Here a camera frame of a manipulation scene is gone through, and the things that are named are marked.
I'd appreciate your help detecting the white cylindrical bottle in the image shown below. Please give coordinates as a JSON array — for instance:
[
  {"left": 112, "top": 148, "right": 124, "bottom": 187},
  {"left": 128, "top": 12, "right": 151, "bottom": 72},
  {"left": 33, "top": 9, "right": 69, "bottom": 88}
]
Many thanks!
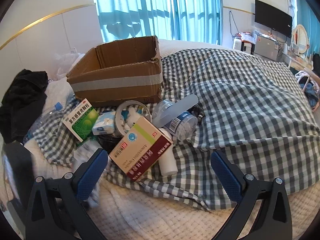
[{"left": 158, "top": 144, "right": 178, "bottom": 177}]

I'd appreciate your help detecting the silver mini fridge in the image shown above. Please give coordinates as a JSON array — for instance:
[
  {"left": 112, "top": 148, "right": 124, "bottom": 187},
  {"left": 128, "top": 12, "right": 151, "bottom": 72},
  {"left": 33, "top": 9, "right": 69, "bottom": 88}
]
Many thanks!
[{"left": 253, "top": 33, "right": 279, "bottom": 61}]

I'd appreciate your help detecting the round cotton swab container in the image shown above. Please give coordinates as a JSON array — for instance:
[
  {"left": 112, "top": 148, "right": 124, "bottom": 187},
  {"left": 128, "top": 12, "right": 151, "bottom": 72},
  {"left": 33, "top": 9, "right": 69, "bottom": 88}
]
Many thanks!
[{"left": 114, "top": 100, "right": 152, "bottom": 137}]

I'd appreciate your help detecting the teal curtain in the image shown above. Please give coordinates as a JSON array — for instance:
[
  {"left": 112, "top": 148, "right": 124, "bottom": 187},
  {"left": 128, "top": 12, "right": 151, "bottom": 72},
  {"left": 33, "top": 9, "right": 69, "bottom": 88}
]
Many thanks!
[{"left": 94, "top": 0, "right": 222, "bottom": 44}]

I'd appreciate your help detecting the black wall television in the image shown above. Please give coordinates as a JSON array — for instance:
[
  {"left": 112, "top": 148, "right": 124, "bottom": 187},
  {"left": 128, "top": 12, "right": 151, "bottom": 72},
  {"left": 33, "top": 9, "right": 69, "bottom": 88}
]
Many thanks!
[{"left": 254, "top": 0, "right": 292, "bottom": 37}]

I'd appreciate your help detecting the clear water bottle blue cap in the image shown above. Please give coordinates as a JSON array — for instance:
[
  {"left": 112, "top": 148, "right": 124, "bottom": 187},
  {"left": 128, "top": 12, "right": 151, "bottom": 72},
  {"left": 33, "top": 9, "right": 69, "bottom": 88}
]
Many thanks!
[{"left": 22, "top": 102, "right": 63, "bottom": 144}]

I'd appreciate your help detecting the checkered blanket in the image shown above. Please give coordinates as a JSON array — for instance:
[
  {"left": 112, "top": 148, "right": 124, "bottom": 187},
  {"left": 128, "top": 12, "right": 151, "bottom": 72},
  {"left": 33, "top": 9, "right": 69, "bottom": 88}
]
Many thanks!
[{"left": 32, "top": 48, "right": 320, "bottom": 210}]

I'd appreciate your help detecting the brown cardboard box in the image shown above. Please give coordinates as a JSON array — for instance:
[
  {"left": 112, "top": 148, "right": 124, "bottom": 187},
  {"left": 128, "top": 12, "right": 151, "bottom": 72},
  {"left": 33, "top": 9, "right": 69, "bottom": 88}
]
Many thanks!
[{"left": 67, "top": 36, "right": 163, "bottom": 107}]

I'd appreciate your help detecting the white plastic bag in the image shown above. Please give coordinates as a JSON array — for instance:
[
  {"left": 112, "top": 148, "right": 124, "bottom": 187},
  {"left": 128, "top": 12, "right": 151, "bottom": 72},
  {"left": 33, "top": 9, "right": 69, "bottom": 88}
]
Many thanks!
[{"left": 54, "top": 47, "right": 85, "bottom": 80}]

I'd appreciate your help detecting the black garment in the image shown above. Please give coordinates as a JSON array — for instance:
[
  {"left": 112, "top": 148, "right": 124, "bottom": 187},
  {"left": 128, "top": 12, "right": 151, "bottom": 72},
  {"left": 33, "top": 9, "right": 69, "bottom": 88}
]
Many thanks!
[{"left": 1, "top": 69, "right": 49, "bottom": 144}]

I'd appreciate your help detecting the green 999 medicine box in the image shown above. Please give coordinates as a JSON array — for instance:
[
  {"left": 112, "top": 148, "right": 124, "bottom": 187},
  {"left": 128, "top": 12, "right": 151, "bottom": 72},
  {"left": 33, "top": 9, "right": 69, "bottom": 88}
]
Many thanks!
[{"left": 63, "top": 99, "right": 99, "bottom": 142}]

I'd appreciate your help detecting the clear jar with barcode label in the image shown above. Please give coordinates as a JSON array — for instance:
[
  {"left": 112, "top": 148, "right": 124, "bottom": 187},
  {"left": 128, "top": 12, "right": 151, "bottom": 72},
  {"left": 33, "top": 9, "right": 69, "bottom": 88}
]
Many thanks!
[{"left": 152, "top": 100, "right": 198, "bottom": 141}]

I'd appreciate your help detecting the white suitcase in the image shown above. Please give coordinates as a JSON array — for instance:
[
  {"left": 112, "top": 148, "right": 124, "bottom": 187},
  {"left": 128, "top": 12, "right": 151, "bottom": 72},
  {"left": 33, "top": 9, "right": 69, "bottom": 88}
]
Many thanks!
[{"left": 233, "top": 36, "right": 255, "bottom": 55}]

